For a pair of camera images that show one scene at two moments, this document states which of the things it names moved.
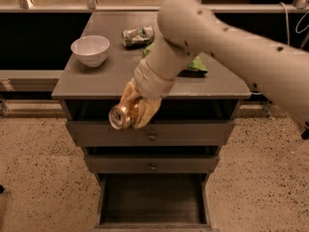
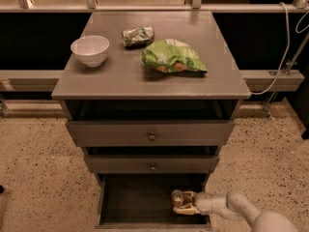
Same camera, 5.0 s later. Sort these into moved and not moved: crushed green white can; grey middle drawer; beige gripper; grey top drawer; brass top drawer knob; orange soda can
Moved: orange soda can; beige gripper
Not moved: brass top drawer knob; grey top drawer; grey middle drawer; crushed green white can
